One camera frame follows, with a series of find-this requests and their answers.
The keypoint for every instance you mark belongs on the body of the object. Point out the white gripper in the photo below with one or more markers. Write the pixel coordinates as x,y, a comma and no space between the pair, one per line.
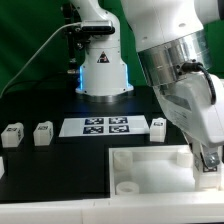
187,104

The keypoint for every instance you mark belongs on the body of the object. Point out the white square tabletop part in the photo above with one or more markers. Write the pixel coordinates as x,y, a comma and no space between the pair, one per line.
150,170

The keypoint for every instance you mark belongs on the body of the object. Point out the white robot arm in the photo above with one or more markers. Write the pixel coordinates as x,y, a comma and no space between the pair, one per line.
171,46

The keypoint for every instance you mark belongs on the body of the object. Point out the white sheet with markers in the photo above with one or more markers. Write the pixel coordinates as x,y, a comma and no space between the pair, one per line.
104,126

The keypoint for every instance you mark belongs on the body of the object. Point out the white block left edge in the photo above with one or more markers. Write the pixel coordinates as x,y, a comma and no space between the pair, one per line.
2,170

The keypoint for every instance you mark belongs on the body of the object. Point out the green backdrop curtain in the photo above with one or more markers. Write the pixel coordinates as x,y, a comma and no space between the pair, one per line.
26,24

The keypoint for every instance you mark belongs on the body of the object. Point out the white front rail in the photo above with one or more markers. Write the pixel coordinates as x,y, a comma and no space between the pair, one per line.
170,208

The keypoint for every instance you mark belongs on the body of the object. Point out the black camera stand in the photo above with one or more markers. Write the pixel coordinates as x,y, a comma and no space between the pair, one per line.
76,39

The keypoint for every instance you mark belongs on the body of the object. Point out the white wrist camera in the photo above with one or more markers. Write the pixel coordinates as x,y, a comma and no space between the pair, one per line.
104,27

